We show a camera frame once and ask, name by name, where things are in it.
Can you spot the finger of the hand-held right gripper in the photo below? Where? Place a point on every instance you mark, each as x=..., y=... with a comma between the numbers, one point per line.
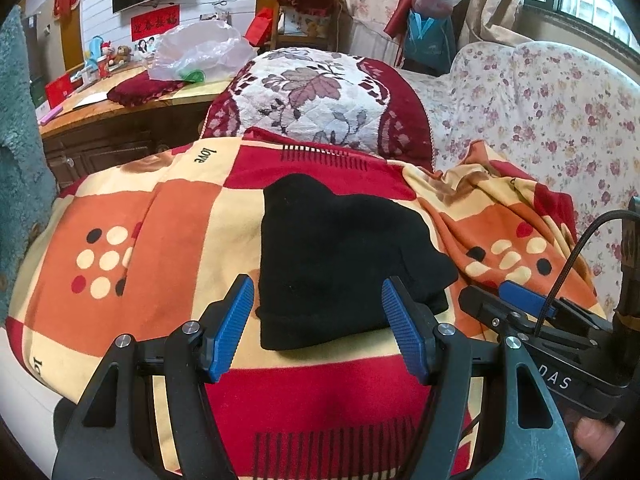
x=525, y=296
x=482, y=302

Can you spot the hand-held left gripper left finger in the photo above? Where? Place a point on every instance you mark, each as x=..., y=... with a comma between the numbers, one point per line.
x=232, y=327

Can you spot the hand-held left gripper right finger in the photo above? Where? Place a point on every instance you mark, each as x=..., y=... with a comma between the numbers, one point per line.
x=405, y=330

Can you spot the black pants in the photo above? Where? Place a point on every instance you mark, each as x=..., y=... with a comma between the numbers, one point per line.
x=340, y=250

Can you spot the person's right hand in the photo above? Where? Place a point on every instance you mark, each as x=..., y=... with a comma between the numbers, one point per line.
x=595, y=435

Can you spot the red orange checkered blanket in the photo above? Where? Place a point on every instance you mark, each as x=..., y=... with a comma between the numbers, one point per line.
x=150, y=235

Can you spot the floral sofa cover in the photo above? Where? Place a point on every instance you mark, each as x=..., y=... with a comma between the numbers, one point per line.
x=550, y=110

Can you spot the wooden desk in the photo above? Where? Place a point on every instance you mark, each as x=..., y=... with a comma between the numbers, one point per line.
x=125, y=130

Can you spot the red floral quilted cushion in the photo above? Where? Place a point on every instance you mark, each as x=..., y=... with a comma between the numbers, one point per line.
x=310, y=95

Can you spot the dark red cloth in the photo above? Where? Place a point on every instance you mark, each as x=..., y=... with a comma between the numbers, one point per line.
x=140, y=91

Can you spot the green plastic item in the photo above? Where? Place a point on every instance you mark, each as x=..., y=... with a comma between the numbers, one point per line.
x=195, y=76

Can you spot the blue bag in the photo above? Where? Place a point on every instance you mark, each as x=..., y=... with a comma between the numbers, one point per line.
x=430, y=42

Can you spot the white paper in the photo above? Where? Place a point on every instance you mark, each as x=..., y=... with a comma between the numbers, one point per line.
x=90, y=101

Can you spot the teal fluffy jacket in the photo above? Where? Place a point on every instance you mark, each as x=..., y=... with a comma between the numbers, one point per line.
x=20, y=160

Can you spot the clear plastic bag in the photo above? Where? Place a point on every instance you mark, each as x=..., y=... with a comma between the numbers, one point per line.
x=200, y=47

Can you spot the red box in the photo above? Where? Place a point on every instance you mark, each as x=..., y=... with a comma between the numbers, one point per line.
x=59, y=91

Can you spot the brown stuffed toy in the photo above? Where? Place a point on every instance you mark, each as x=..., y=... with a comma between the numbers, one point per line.
x=122, y=55

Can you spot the framed photo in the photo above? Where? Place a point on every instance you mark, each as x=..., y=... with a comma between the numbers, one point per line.
x=146, y=46

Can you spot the beige curtain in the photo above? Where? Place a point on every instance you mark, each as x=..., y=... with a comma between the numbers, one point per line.
x=495, y=0

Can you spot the red gift bag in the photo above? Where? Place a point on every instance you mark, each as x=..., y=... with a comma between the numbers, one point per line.
x=259, y=27

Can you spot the blue toy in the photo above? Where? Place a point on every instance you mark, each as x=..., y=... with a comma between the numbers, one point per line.
x=97, y=52

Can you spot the wooden chair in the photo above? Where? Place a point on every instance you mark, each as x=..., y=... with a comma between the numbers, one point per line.
x=305, y=25

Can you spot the red wall banner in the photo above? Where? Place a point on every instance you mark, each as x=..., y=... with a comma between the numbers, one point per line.
x=155, y=22

